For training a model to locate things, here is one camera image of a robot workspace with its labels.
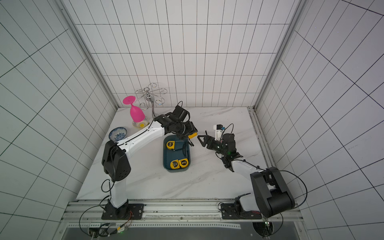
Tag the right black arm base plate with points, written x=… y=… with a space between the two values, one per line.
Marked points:
x=241 y=211

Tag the pink plastic wine glass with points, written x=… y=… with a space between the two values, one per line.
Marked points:
x=136 y=113

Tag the blue white ceramic dish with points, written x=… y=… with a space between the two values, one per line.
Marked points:
x=118 y=134

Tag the yellow tape measure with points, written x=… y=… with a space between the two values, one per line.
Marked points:
x=171 y=145
x=184 y=163
x=174 y=165
x=190 y=137

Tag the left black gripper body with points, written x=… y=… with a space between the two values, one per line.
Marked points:
x=184 y=130

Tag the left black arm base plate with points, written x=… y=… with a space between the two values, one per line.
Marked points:
x=125 y=212

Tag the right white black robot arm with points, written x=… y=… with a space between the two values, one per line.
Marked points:
x=271 y=193

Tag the teal plastic storage box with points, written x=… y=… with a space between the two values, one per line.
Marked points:
x=181 y=151

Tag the aluminium mounting rail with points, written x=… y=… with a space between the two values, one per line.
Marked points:
x=91 y=215

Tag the chrome wine glass rack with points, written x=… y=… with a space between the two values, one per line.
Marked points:
x=152 y=96

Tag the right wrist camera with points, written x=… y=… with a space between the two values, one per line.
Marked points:
x=219 y=129

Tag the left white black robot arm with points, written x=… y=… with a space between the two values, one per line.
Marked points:
x=116 y=155

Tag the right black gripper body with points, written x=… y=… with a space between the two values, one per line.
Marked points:
x=212 y=143

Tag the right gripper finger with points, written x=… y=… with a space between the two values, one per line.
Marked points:
x=205 y=138
x=207 y=144

